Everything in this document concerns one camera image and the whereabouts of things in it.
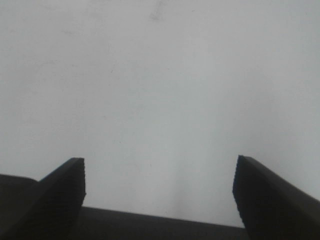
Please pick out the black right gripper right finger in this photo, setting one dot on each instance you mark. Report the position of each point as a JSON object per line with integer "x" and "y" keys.
{"x": 270, "y": 207}

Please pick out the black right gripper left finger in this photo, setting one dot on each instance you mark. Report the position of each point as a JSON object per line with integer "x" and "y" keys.
{"x": 42, "y": 210}

